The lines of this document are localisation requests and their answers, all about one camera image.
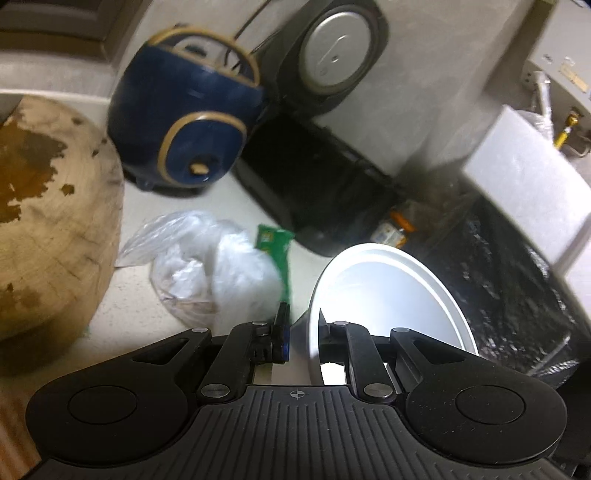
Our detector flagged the round wooden chopping block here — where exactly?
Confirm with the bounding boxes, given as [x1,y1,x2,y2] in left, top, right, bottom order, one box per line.
[0,93,126,343]

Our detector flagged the black power cable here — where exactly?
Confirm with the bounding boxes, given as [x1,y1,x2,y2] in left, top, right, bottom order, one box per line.
[235,0,274,41]
[223,36,279,77]

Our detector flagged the clear plastic bag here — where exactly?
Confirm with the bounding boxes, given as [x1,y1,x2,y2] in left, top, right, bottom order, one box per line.
[115,210,289,329]

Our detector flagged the glass jar with orange lid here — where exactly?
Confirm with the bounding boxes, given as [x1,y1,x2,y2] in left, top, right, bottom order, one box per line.
[375,209,415,248]

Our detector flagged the white round plate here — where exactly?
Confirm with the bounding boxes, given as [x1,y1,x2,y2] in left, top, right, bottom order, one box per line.
[294,243,479,387]

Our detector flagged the green wrapper with gold print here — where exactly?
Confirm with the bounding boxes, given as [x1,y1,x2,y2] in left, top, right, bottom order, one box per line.
[255,223,297,320]

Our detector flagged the yellow gas valve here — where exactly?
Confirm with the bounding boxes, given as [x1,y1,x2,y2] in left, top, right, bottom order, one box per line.
[555,107,581,149]

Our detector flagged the blue rice cooker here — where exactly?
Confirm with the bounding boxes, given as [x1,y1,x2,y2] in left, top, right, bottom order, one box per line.
[107,25,266,195]

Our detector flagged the white wall appliance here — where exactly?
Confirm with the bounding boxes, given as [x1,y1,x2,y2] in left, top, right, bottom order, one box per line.
[521,0,591,95]

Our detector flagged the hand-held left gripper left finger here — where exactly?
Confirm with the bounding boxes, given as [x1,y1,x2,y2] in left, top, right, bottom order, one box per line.
[131,302,293,405]

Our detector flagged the black garbage bag bin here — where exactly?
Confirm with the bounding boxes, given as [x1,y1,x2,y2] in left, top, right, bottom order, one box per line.
[410,191,591,387]

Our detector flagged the white panel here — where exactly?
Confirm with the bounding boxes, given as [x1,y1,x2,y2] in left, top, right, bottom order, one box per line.
[461,104,591,278]

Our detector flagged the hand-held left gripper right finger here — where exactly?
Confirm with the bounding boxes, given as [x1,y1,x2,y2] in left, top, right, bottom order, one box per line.
[318,309,463,405]

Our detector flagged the corrugated metal hose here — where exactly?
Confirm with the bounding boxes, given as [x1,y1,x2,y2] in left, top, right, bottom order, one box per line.
[534,71,556,140]

